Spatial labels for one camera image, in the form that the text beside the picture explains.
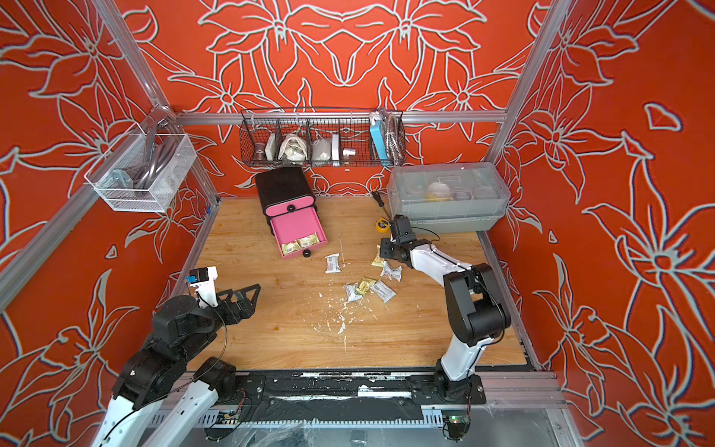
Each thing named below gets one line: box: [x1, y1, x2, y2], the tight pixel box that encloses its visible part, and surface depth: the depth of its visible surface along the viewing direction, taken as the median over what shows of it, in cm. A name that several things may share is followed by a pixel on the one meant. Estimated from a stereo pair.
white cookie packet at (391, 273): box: [379, 260, 403, 283], surface depth 97 cm
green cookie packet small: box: [355, 280, 374, 296], surface depth 93 cm
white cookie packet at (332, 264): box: [323, 253, 341, 274], surface depth 99 cm
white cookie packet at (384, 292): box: [370, 280, 398, 304], surface depth 92 cm
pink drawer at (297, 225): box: [269, 206, 329, 260], surface depth 102 cm
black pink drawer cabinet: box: [255, 165, 328, 256], surface depth 101 cm
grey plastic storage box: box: [387, 162, 512, 234], surface depth 100 cm
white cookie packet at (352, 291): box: [344, 283, 364, 303], surface depth 91 cm
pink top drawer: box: [264, 195, 316, 217], surface depth 99 cm
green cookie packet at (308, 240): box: [297, 231, 320, 249], surface depth 102 cm
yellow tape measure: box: [375, 217, 392, 234], surface depth 109 cm
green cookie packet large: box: [281, 240, 301, 256], surface depth 99 cm
